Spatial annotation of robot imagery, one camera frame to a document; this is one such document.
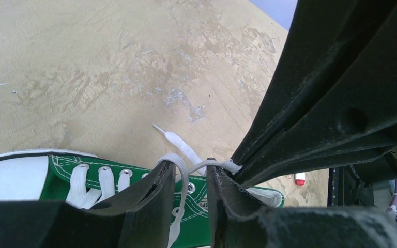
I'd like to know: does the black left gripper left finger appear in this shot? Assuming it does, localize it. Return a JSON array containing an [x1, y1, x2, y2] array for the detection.
[[0, 161, 174, 247]]

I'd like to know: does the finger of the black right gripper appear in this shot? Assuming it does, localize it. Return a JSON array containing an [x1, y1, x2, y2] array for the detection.
[[232, 1, 397, 164], [234, 5, 397, 187]]

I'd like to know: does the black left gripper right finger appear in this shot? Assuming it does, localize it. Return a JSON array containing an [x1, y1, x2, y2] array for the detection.
[[207, 166, 397, 247]]

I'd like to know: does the white shoelace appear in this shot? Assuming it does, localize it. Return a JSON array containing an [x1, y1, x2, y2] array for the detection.
[[65, 123, 243, 248]]

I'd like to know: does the green canvas sneaker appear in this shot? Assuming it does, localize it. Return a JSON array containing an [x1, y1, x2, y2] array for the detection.
[[0, 148, 285, 248]]

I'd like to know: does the red white marker pen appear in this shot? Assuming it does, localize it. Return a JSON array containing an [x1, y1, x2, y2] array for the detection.
[[294, 173, 306, 186]]

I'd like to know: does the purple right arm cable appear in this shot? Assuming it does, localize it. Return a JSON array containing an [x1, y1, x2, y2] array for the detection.
[[387, 178, 397, 218]]

